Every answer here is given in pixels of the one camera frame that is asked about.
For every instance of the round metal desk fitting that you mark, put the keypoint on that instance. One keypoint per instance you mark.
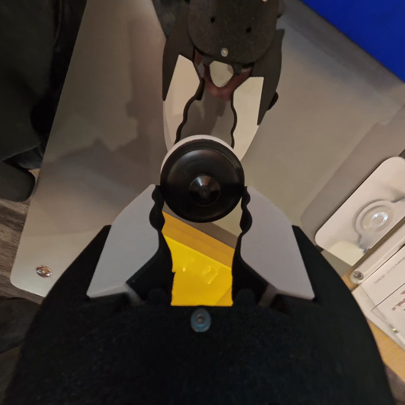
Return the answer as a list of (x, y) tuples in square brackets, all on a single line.
[(43, 271)]

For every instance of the black bottle lid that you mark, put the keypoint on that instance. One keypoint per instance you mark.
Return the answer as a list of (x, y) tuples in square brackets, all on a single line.
[(177, 177)]

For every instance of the yellow plastic bin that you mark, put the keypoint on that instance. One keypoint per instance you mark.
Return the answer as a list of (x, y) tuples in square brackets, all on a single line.
[(196, 278)]

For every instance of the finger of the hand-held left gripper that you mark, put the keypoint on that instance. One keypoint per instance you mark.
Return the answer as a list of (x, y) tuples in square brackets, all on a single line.
[(174, 101), (248, 120)]

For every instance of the person's dark clothed torso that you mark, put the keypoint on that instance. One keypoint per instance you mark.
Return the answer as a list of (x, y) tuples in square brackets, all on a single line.
[(31, 79)]

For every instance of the black office chair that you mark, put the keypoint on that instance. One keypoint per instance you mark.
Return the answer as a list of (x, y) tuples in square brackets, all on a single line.
[(14, 183)]

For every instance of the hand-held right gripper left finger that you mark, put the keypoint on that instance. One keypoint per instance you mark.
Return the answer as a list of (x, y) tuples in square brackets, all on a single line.
[(126, 253)]

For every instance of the printed instruction sheet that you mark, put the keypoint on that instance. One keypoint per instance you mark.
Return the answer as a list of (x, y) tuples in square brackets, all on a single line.
[(389, 284)]

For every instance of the blue plastic bin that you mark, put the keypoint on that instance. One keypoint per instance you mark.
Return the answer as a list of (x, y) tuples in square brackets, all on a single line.
[(364, 31)]

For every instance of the instruction sheet on stand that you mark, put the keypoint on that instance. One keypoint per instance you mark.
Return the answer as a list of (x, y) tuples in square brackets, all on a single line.
[(348, 221)]

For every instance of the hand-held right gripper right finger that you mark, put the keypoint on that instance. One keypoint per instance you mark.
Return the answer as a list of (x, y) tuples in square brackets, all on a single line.
[(275, 253)]

